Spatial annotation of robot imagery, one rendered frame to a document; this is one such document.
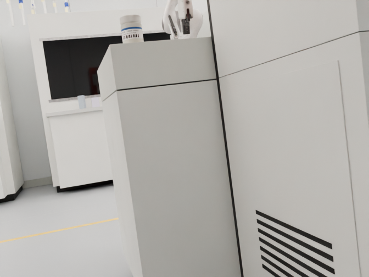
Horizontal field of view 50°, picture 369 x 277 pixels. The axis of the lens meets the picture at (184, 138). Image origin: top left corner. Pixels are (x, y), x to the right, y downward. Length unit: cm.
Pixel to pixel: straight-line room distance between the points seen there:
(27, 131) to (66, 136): 123
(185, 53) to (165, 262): 71
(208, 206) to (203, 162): 15
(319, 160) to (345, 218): 13
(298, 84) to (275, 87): 10
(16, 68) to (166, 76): 442
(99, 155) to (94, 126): 33
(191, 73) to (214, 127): 20
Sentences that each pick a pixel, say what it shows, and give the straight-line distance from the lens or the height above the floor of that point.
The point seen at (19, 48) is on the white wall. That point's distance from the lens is 567.
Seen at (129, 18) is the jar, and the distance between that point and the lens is 136.
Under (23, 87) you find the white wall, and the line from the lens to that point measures 560.
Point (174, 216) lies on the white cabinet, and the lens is 135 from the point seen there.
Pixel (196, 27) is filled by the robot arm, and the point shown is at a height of 118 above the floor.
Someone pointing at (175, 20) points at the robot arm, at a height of 123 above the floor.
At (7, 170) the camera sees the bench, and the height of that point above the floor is 35.
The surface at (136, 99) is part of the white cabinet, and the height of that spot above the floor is 78.
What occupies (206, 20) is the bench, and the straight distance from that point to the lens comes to 546.
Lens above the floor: 72
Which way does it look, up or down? 4 degrees down
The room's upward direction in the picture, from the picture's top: 8 degrees counter-clockwise
